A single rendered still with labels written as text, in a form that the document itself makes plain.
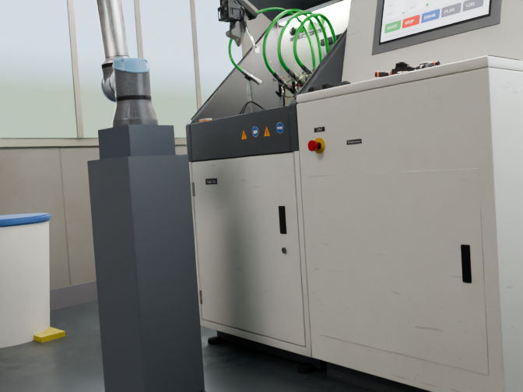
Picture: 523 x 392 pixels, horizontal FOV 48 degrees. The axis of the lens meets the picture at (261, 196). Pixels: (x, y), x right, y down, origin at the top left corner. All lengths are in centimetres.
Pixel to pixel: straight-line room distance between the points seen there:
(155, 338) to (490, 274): 101
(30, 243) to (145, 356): 120
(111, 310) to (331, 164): 86
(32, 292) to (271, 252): 129
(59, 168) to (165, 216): 183
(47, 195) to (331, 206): 211
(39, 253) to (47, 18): 147
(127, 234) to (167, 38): 255
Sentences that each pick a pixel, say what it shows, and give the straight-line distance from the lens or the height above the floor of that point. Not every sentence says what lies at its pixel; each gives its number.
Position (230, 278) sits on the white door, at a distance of 238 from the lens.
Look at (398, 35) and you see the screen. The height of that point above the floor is 115.
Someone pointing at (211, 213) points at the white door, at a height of 57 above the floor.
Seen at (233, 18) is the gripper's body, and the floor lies 131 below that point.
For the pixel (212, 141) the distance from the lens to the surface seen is 240.
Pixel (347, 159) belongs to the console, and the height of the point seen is 75.
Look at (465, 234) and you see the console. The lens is 163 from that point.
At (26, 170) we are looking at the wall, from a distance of 357.
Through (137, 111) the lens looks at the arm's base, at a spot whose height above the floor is 94.
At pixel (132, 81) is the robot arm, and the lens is 195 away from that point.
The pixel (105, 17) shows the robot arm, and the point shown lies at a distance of 215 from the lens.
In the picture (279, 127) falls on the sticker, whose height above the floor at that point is 88.
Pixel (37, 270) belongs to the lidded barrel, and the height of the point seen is 33.
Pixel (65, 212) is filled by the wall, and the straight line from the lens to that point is 367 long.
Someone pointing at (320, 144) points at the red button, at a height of 80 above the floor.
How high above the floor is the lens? 73
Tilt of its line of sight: 2 degrees down
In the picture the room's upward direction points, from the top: 4 degrees counter-clockwise
